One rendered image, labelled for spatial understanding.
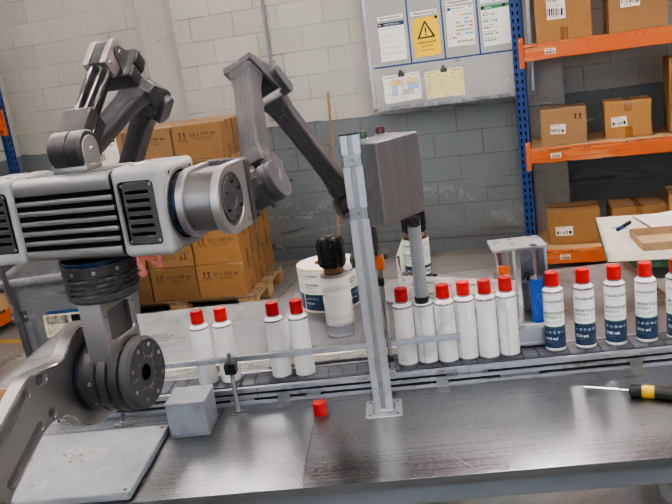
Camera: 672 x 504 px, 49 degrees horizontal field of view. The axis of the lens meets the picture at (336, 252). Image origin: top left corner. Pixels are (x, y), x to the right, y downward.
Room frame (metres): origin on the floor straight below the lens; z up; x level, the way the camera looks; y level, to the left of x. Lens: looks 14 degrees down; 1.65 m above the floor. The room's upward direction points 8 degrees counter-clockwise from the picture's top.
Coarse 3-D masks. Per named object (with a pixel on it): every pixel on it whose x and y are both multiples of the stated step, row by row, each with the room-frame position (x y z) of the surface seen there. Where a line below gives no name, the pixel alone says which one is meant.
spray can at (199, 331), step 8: (192, 312) 1.83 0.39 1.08; (200, 312) 1.83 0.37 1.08; (192, 320) 1.83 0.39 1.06; (200, 320) 1.83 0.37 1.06; (192, 328) 1.82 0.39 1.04; (200, 328) 1.82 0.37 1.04; (208, 328) 1.84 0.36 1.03; (192, 336) 1.82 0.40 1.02; (200, 336) 1.82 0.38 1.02; (208, 336) 1.83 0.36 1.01; (192, 344) 1.83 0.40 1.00; (200, 344) 1.82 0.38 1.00; (208, 344) 1.83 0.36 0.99; (200, 352) 1.82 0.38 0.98; (208, 352) 1.82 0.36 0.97; (200, 368) 1.82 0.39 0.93; (208, 368) 1.82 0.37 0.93; (216, 368) 1.84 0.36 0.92; (200, 376) 1.82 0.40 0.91; (208, 376) 1.82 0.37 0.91; (216, 376) 1.83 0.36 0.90; (200, 384) 1.83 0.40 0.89
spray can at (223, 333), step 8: (216, 312) 1.82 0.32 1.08; (224, 312) 1.83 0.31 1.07; (216, 320) 1.82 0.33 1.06; (224, 320) 1.83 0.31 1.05; (216, 328) 1.82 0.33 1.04; (224, 328) 1.81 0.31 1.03; (232, 328) 1.84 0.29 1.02; (216, 336) 1.82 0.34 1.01; (224, 336) 1.81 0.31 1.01; (232, 336) 1.83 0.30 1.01; (216, 344) 1.82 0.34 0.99; (224, 344) 1.81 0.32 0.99; (232, 344) 1.82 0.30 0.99; (224, 352) 1.81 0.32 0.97; (232, 352) 1.82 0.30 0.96; (224, 376) 1.82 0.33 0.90; (240, 376) 1.83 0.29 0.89
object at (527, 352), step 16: (528, 352) 1.76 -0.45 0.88; (544, 352) 1.74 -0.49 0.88; (560, 352) 1.73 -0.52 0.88; (576, 352) 1.72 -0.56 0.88; (592, 352) 1.71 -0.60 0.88; (320, 368) 1.84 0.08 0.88; (336, 368) 1.82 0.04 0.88; (352, 368) 1.81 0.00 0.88; (368, 368) 1.79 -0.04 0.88; (400, 368) 1.77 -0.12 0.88; (416, 368) 1.75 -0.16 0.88; (432, 368) 1.75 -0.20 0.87; (176, 384) 1.86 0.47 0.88; (192, 384) 1.85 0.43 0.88; (224, 384) 1.82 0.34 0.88; (240, 384) 1.81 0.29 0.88; (256, 384) 1.79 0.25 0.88
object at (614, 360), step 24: (528, 360) 1.71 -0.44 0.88; (552, 360) 1.70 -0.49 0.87; (576, 360) 1.70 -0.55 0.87; (600, 360) 1.70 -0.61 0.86; (624, 360) 1.69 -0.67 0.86; (648, 360) 1.69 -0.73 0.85; (288, 384) 1.77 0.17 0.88; (312, 384) 1.76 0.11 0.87; (336, 384) 1.76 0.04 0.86; (360, 384) 1.75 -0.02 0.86; (408, 384) 1.74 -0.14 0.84; (432, 384) 1.73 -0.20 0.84; (456, 384) 1.73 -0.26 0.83
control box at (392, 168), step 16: (368, 144) 1.62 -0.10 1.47; (384, 144) 1.63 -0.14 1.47; (400, 144) 1.68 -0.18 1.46; (416, 144) 1.73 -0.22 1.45; (368, 160) 1.63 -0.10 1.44; (384, 160) 1.63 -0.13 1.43; (400, 160) 1.67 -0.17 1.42; (416, 160) 1.72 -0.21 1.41; (368, 176) 1.63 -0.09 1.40; (384, 176) 1.62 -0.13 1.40; (400, 176) 1.67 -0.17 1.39; (416, 176) 1.72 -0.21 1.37; (368, 192) 1.63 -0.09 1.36; (384, 192) 1.62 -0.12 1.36; (400, 192) 1.66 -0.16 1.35; (416, 192) 1.71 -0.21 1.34; (368, 208) 1.64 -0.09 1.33; (384, 208) 1.61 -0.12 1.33; (400, 208) 1.66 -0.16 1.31; (416, 208) 1.71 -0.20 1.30; (384, 224) 1.61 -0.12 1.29
